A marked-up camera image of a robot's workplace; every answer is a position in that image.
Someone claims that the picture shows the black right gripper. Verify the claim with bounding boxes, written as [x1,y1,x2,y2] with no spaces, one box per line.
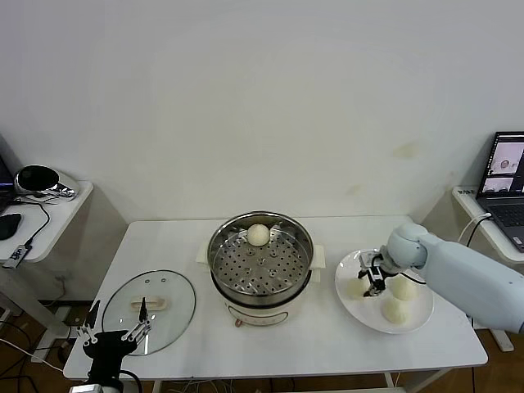
[357,261,389,298]

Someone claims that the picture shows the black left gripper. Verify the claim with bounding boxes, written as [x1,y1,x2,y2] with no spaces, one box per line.
[75,297,152,380]

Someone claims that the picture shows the white steamed baozi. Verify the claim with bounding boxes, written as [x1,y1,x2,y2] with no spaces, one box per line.
[391,278,418,302]
[246,224,271,247]
[346,278,367,300]
[380,296,412,325]

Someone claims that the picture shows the glass lid with cream handle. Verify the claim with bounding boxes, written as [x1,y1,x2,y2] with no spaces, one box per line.
[101,269,197,356]

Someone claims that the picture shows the perforated steel steamer basket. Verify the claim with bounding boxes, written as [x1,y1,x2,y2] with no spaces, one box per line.
[206,211,314,296]

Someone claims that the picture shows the white round plate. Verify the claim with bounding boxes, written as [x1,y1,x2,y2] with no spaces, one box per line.
[334,249,434,335]

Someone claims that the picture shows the white side table with headset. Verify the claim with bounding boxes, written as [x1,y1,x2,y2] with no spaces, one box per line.
[0,179,129,343]

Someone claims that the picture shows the white electric cooker base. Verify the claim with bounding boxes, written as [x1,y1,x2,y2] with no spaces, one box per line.
[196,241,328,328]

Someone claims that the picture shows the small grey usb hub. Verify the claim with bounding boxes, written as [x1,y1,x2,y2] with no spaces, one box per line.
[2,242,33,269]

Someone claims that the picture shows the white side table with laptop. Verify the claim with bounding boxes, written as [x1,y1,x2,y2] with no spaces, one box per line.
[417,186,524,353]

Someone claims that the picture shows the black computer mouse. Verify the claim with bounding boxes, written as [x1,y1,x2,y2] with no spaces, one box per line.
[0,212,23,242]

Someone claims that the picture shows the chrome and black headset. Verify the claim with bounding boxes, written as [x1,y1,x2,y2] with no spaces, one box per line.
[13,164,79,201]

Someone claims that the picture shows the open grey laptop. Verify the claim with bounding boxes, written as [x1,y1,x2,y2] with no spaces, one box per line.
[476,130,524,253]

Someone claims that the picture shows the dark laptop with blue screen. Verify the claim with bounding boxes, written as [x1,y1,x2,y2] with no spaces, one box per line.
[0,133,18,214]

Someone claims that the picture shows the white laptop cable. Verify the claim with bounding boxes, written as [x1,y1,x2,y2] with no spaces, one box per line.
[457,215,492,243]

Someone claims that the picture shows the black thin cable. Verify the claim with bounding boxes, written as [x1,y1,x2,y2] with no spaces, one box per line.
[12,195,52,248]

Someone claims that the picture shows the black cable with adapter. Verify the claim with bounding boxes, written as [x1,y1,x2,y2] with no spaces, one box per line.
[464,215,492,246]

